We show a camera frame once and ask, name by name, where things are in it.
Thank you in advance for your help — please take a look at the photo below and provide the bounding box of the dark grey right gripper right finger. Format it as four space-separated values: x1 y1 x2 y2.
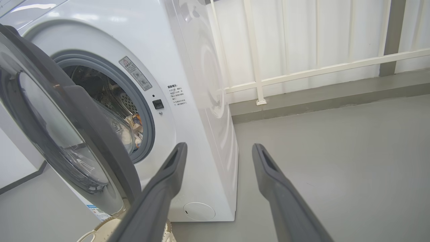
252 144 334 242

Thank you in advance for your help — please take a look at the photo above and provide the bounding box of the round white filter cover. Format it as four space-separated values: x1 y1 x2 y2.
183 202 216 221

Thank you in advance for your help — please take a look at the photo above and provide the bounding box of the cream garment with orange trim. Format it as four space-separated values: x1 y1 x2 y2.
123 113 144 148

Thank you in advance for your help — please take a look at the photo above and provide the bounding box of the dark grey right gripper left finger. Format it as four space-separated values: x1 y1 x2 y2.
107 142 187 242

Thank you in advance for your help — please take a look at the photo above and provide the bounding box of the cream perforated laundry basket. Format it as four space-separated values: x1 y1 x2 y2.
77 216 177 242

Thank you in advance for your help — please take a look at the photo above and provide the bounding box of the white front-load washing machine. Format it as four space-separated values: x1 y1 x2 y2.
0 0 239 222

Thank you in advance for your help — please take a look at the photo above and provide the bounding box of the stainless steel washing machine drum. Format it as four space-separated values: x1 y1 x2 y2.
64 66 138 116

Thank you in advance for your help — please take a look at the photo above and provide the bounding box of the small printed text label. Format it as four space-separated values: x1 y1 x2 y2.
167 84 187 107

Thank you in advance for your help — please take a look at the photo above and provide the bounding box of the grey warning sticker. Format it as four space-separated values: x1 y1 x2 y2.
119 56 153 91

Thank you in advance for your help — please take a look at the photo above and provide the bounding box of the washing machine door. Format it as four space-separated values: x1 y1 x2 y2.
0 24 142 215

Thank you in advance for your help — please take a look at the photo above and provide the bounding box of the blue energy label sticker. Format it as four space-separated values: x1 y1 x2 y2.
86 204 111 221

